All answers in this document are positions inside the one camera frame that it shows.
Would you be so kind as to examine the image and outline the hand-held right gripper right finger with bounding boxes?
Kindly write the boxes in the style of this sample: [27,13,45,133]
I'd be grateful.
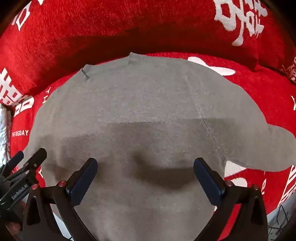
[193,157,270,241]

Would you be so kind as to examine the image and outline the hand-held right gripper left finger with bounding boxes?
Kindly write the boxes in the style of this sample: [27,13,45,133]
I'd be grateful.
[22,158,98,241]

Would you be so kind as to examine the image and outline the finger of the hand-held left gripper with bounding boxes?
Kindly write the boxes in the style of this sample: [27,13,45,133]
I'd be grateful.
[6,148,48,182]
[2,151,25,173]

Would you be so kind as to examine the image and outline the grey knit garment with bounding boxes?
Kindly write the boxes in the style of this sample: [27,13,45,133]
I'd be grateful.
[22,52,296,241]

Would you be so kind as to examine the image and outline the white fluffy cloth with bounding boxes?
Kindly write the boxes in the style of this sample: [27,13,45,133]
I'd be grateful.
[0,103,15,163]

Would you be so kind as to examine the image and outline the white patterned sheet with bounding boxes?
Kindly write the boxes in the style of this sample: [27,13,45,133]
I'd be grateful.
[267,204,295,241]

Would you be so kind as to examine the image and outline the red printed blanket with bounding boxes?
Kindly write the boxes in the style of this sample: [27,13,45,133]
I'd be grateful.
[9,52,296,241]

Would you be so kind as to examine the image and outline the red printed pillow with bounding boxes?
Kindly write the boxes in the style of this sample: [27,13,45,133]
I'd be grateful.
[255,0,296,82]
[0,0,260,105]

